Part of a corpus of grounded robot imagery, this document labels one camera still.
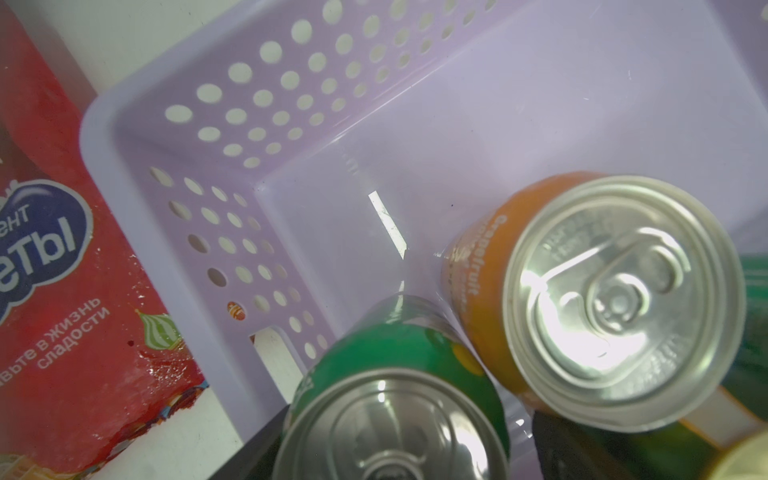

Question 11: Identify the gold top green can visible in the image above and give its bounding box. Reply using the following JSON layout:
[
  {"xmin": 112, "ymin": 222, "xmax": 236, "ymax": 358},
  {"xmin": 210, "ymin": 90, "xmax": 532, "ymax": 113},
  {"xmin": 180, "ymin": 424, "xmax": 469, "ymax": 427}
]
[{"xmin": 584, "ymin": 376, "xmax": 767, "ymax": 479}]

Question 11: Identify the red candy bag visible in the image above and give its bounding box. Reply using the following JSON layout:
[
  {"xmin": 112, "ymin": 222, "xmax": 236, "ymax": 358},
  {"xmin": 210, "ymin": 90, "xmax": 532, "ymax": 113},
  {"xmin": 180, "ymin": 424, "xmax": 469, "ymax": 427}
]
[{"xmin": 1, "ymin": 7, "xmax": 206, "ymax": 479}]

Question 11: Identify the orange can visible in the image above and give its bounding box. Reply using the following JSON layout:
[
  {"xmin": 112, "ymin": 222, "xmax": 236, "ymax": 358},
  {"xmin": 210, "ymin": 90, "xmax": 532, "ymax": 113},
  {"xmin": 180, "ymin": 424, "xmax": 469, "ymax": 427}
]
[{"xmin": 441, "ymin": 171, "xmax": 747, "ymax": 433}]

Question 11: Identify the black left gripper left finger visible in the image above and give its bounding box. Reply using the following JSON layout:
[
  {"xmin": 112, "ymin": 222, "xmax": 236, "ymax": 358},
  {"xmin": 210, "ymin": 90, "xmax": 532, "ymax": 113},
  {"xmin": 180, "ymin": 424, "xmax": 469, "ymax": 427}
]
[{"xmin": 210, "ymin": 406, "xmax": 289, "ymax": 480}]

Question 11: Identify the lavender plastic basket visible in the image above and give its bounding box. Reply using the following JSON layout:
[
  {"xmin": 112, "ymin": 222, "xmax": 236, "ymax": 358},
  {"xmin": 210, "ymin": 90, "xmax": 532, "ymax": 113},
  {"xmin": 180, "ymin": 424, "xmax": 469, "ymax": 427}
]
[{"xmin": 80, "ymin": 1, "xmax": 767, "ymax": 441}]

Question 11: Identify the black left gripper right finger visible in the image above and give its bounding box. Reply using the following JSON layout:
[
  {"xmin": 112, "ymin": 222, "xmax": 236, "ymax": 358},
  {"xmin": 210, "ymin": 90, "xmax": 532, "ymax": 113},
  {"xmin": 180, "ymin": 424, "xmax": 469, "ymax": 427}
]
[{"xmin": 532, "ymin": 411, "xmax": 634, "ymax": 480}]

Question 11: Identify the green soda can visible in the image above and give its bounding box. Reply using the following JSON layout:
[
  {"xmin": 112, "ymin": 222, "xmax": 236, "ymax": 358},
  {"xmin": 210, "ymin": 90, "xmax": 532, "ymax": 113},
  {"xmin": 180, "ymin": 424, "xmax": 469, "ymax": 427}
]
[{"xmin": 273, "ymin": 294, "xmax": 510, "ymax": 479}]

